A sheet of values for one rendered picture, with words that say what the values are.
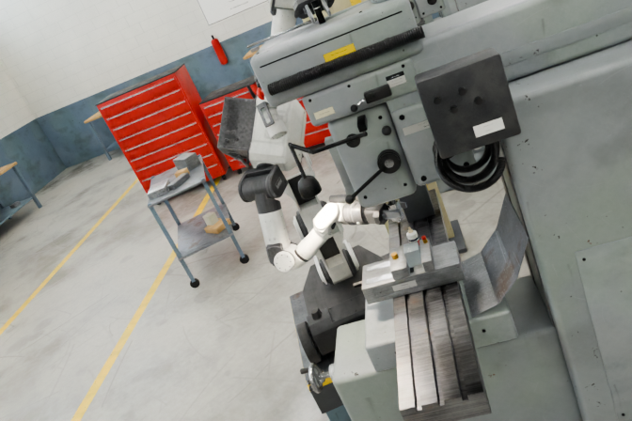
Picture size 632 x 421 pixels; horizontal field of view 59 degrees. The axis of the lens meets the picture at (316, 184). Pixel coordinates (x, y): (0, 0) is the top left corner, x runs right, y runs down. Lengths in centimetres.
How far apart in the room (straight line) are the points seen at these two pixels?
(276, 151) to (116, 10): 988
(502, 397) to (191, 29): 994
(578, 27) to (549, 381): 118
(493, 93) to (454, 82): 9
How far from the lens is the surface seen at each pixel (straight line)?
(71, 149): 1308
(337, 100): 164
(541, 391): 222
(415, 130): 167
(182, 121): 696
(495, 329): 200
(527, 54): 167
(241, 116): 212
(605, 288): 191
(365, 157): 171
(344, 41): 159
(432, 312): 191
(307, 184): 181
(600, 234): 180
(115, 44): 1194
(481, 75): 138
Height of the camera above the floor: 209
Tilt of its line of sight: 21 degrees down
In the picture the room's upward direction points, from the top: 24 degrees counter-clockwise
